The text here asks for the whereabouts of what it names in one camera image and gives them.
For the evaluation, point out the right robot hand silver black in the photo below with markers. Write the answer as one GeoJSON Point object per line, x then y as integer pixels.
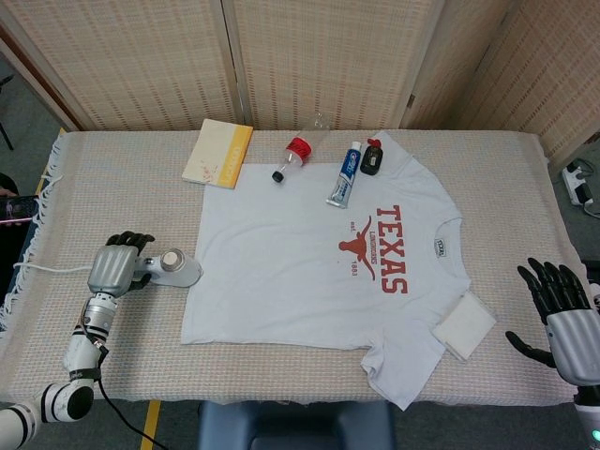
{"type": "Point", "coordinates": [574, 342]}

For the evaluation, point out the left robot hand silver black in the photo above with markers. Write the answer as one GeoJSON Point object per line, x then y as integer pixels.
{"type": "Point", "coordinates": [110, 269]}

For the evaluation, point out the white handheld iron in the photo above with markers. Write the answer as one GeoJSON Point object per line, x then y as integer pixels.
{"type": "Point", "coordinates": [180, 274]}

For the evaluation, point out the white Texas print T-shirt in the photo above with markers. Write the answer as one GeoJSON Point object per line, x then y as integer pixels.
{"type": "Point", "coordinates": [281, 262]}

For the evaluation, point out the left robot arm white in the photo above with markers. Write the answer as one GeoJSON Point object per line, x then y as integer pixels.
{"type": "Point", "coordinates": [79, 356]}

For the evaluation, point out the beige woven tablecloth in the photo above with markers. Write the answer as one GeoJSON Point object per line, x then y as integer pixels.
{"type": "Point", "coordinates": [117, 187]}

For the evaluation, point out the white folded cloth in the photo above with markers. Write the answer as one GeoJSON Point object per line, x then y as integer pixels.
{"type": "Point", "coordinates": [464, 323]}

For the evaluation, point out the yellow and white notebook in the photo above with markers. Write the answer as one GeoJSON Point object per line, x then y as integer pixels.
{"type": "Point", "coordinates": [211, 150]}

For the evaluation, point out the white power strip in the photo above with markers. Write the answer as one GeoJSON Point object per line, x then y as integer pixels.
{"type": "Point", "coordinates": [574, 178]}

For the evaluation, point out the beige woven folding screen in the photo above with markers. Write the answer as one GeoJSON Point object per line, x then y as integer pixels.
{"type": "Point", "coordinates": [140, 61]}

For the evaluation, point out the clear bottle with red label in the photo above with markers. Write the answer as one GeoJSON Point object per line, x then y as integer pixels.
{"type": "Point", "coordinates": [295, 152]}

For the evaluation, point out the dark blue padded seat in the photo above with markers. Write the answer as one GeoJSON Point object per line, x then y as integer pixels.
{"type": "Point", "coordinates": [290, 426]}

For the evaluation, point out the blue white toothpaste tube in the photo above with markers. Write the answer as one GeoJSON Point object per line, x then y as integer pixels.
{"type": "Point", "coordinates": [344, 175]}

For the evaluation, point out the small black bottle red cap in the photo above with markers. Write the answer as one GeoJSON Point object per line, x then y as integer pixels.
{"type": "Point", "coordinates": [374, 160]}

